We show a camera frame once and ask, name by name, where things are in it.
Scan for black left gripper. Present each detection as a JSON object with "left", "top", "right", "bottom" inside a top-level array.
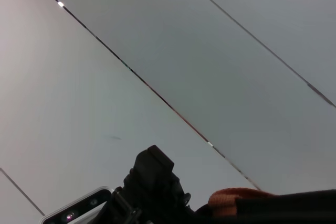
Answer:
[{"left": 99, "top": 144, "right": 195, "bottom": 224}]

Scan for black food bag orange handles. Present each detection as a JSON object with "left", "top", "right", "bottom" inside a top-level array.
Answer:
[{"left": 193, "top": 187, "right": 336, "bottom": 224}]

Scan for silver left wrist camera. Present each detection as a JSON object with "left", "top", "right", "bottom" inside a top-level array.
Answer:
[{"left": 39, "top": 186, "right": 112, "bottom": 224}]

